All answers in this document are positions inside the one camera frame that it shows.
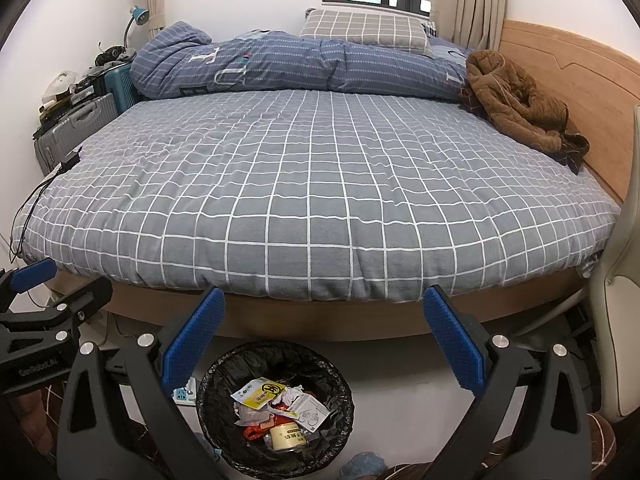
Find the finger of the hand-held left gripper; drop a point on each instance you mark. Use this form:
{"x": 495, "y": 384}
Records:
{"x": 35, "y": 272}
{"x": 85, "y": 295}

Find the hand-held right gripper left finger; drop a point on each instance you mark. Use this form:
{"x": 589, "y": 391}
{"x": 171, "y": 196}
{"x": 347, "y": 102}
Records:
{"x": 195, "y": 340}

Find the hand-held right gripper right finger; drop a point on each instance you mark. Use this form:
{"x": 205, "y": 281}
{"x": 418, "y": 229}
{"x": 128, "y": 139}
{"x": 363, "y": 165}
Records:
{"x": 455, "y": 340}

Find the yellow and white packet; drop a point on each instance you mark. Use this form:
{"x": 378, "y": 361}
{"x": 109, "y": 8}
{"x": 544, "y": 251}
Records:
{"x": 257, "y": 392}

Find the trash bin with black bag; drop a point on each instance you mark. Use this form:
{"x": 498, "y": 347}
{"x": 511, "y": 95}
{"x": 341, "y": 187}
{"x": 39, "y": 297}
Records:
{"x": 220, "y": 425}

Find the white tissue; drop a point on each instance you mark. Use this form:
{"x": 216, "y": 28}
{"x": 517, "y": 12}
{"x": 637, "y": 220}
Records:
{"x": 292, "y": 394}

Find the yellow yogurt cup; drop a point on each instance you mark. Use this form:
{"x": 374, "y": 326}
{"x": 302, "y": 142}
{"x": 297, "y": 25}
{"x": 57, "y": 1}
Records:
{"x": 285, "y": 437}

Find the small white earphone box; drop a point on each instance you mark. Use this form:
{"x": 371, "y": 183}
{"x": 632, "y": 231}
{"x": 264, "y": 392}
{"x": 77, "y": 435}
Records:
{"x": 310, "y": 412}

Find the person's left hand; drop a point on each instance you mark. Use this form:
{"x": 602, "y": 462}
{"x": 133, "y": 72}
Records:
{"x": 32, "y": 425}

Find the white power strip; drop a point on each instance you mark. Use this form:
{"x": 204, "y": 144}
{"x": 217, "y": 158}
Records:
{"x": 185, "y": 392}

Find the black power adapter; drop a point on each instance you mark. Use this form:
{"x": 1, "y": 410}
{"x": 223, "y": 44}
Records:
{"x": 70, "y": 160}

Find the grey suitcase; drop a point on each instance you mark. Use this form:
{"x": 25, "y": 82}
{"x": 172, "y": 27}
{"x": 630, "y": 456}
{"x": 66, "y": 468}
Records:
{"x": 75, "y": 130}

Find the blue fuzzy slipper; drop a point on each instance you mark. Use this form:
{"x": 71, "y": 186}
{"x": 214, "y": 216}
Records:
{"x": 362, "y": 467}

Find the white chair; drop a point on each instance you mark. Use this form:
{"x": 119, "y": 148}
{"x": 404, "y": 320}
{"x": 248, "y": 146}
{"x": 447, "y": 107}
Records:
{"x": 622, "y": 285}

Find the white plastic appliance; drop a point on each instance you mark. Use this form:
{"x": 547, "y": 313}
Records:
{"x": 60, "y": 85}

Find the teal suitcase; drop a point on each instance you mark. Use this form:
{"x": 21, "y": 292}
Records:
{"x": 120, "y": 87}

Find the dark tangled object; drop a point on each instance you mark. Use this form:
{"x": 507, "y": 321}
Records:
{"x": 115, "y": 55}

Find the brown jacket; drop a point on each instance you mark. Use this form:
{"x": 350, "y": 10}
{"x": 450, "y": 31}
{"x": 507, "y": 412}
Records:
{"x": 515, "y": 105}

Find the blue desk lamp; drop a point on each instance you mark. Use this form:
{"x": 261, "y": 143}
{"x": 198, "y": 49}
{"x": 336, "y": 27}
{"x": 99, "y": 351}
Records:
{"x": 139, "y": 14}

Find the wooden headboard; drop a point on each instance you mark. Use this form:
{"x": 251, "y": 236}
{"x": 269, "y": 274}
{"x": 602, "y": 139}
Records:
{"x": 585, "y": 85}

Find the blue printed pillow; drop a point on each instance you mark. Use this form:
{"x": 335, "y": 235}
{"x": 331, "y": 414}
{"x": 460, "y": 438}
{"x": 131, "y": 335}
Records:
{"x": 450, "y": 47}

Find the blue checked duvet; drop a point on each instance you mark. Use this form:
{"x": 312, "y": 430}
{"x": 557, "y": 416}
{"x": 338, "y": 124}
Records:
{"x": 300, "y": 65}

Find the grey checked pillow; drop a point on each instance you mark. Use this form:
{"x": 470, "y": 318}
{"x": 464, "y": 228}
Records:
{"x": 365, "y": 27}

